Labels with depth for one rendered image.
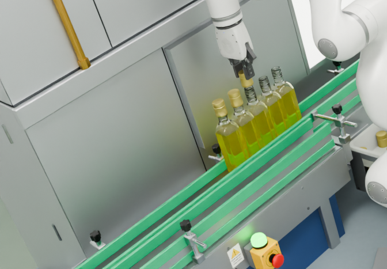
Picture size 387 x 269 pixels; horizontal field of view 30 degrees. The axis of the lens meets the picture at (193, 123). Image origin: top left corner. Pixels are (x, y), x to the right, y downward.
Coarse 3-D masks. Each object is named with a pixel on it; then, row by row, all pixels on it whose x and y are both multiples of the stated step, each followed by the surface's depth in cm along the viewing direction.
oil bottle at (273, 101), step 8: (264, 96) 213; (272, 96) 212; (280, 96) 214; (272, 104) 212; (280, 104) 214; (272, 112) 213; (280, 112) 215; (272, 120) 214; (280, 120) 216; (280, 128) 216
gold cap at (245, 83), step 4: (240, 72) 207; (240, 76) 206; (244, 76) 206; (240, 80) 208; (244, 80) 206; (248, 80) 206; (252, 80) 208; (244, 84) 207; (248, 84) 207; (252, 84) 207
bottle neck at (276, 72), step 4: (272, 68) 215; (276, 68) 215; (272, 72) 214; (276, 72) 214; (280, 72) 214; (272, 76) 215; (276, 76) 214; (280, 76) 214; (276, 80) 215; (280, 80) 215; (276, 84) 216; (280, 84) 215
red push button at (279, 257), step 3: (276, 255) 193; (279, 255) 194; (282, 255) 194; (273, 258) 193; (276, 258) 193; (279, 258) 193; (282, 258) 194; (273, 261) 193; (276, 261) 193; (279, 261) 194; (282, 261) 194; (273, 264) 193; (276, 264) 193; (279, 264) 194; (282, 264) 195; (276, 267) 194
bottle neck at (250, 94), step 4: (244, 88) 209; (248, 88) 210; (252, 88) 208; (248, 92) 208; (252, 92) 209; (248, 96) 209; (252, 96) 209; (248, 100) 210; (252, 100) 210; (256, 100) 210
